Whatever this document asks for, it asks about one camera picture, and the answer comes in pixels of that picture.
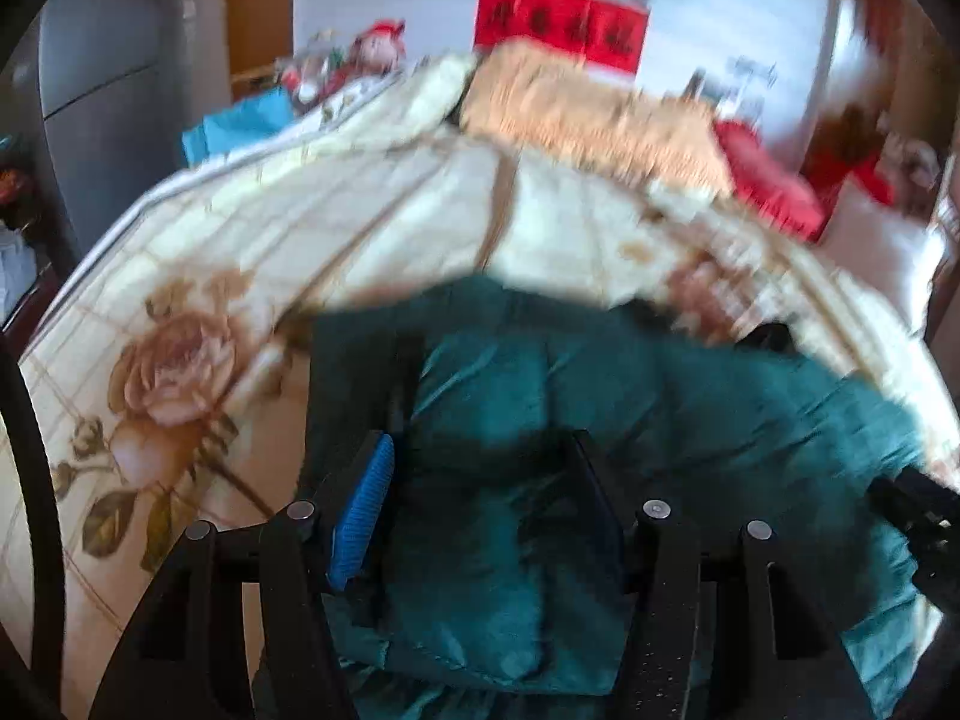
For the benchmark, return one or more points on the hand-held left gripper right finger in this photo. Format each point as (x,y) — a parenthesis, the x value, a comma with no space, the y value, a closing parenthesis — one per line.
(600,499)

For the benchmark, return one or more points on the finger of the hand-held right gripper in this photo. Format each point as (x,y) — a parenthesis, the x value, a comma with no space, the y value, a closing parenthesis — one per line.
(911,493)

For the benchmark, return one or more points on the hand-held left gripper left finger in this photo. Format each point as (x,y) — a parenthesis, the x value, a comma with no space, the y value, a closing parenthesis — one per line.
(364,510)

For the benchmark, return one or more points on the green quilted jacket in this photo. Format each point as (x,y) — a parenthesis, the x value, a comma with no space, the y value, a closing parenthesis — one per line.
(525,390)

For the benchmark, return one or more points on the white pillow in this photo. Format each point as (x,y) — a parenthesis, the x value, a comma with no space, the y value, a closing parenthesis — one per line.
(877,255)

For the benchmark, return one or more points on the floral cream bed sheet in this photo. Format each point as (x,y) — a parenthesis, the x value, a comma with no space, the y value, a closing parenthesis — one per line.
(300,240)

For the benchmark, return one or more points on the red cloth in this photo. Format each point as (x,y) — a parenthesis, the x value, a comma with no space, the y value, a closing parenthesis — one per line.
(855,157)

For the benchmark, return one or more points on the red heart-shaped pillow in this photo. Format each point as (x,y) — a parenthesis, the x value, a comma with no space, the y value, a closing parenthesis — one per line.
(765,180)

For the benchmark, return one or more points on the orange fuzzy blanket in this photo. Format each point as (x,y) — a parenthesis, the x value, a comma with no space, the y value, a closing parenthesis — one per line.
(585,112)

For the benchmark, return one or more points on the blue folded cloth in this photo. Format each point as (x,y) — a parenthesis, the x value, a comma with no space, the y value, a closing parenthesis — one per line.
(232,124)

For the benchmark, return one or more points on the white plastic bag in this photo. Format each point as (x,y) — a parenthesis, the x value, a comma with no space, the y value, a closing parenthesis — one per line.
(15,270)

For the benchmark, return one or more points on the bag of toys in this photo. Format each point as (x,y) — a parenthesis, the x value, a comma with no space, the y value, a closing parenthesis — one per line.
(315,71)

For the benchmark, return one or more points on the plush doll with red hat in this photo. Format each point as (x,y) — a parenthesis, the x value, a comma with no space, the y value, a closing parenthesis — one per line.
(379,49)

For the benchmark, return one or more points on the wooden door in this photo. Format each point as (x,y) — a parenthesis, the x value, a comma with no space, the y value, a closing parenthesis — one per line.
(259,15)

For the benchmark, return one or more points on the grey refrigerator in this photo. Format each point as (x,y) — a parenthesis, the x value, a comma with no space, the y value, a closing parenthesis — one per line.
(112,52)

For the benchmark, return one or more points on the red wall banner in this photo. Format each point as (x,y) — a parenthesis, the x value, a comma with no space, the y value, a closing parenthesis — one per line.
(562,22)

